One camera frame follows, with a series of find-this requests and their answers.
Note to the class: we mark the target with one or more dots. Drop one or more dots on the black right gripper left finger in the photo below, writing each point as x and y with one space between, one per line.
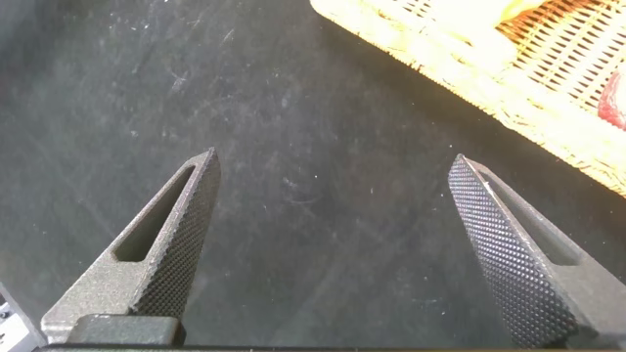
166 254

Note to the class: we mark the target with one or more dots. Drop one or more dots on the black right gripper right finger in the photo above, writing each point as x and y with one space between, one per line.
528 264

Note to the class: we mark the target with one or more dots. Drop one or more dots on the yellow banana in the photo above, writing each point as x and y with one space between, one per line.
474 24

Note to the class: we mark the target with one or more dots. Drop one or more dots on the wicker basket with food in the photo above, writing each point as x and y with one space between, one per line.
538 102

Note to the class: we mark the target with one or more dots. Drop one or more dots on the black table cloth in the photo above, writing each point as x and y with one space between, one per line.
318 220

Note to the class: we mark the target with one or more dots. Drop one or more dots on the grey robot chassis part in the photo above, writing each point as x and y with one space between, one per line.
14 327

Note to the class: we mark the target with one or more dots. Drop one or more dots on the red apple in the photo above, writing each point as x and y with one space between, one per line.
613 102

